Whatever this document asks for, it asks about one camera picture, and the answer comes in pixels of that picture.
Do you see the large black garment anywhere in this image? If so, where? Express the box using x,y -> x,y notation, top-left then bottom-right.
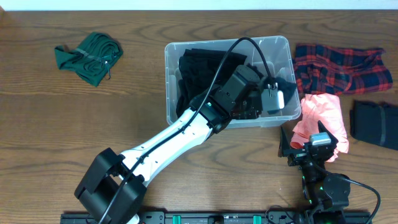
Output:
176,49 -> 247,116

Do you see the black folded garment right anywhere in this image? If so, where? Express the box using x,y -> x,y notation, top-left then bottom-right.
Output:
349,101 -> 397,150

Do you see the dark green garment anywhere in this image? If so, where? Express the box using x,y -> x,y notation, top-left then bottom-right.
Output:
54,32 -> 123,87

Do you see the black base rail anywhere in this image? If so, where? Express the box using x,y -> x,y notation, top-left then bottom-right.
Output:
60,210 -> 373,224

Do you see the pink folded garment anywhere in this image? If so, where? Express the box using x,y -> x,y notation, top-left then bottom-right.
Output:
290,93 -> 349,162

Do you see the red plaid flannel shirt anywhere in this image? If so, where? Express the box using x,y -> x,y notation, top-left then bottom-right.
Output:
294,44 -> 393,95

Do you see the dark navy garment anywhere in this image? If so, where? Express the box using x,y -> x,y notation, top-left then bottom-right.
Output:
247,62 -> 298,110

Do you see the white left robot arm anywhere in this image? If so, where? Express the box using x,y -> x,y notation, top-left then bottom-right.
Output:
74,65 -> 261,223

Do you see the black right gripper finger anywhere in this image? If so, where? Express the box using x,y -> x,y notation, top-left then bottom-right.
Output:
318,121 -> 338,144
278,126 -> 291,157

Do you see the clear plastic storage bin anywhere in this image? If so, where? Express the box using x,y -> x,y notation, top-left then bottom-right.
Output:
164,35 -> 302,129

